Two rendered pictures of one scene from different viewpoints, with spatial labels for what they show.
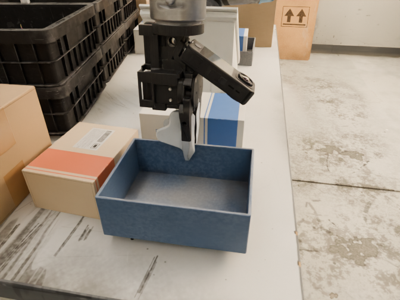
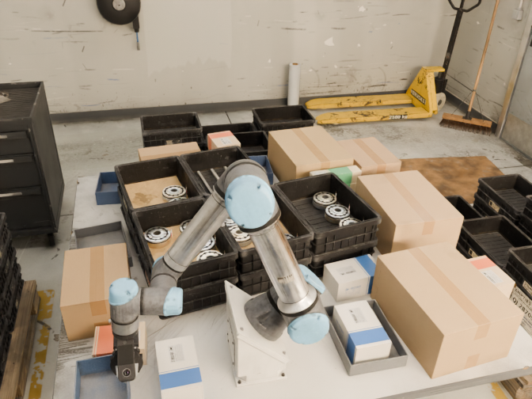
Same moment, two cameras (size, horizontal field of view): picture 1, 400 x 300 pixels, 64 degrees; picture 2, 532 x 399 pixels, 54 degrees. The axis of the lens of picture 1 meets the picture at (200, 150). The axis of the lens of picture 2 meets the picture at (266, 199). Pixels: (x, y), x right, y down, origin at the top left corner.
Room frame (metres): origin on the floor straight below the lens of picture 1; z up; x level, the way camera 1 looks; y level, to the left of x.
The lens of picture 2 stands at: (0.37, -1.06, 2.05)
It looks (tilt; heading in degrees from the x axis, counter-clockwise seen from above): 32 degrees down; 65
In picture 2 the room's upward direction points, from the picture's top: 2 degrees clockwise
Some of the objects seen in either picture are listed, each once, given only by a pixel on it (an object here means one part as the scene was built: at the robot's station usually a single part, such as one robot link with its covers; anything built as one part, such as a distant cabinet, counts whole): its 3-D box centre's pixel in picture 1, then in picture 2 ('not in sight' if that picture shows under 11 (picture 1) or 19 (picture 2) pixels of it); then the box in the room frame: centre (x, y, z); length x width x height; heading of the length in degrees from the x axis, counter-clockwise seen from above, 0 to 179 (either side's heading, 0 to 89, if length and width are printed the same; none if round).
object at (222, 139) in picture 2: not in sight; (223, 145); (1.17, 1.17, 0.89); 0.16 x 0.12 x 0.07; 89
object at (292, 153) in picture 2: not in sight; (308, 161); (1.57, 1.00, 0.80); 0.40 x 0.30 x 0.20; 85
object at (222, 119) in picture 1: (196, 122); (178, 372); (0.59, 0.01, 0.75); 0.20 x 0.12 x 0.09; 81
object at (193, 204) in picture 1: (183, 188); (103, 389); (0.37, 0.02, 0.75); 0.20 x 0.15 x 0.07; 80
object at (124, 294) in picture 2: not in sight; (124, 300); (0.47, 0.03, 1.07); 0.09 x 0.08 x 0.11; 161
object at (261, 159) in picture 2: not in sight; (256, 170); (1.32, 1.12, 0.74); 0.20 x 0.15 x 0.07; 76
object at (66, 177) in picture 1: (89, 165); (120, 345); (0.45, 0.19, 0.74); 0.16 x 0.12 x 0.07; 166
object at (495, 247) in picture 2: not in sight; (493, 264); (2.41, 0.40, 0.31); 0.40 x 0.30 x 0.34; 80
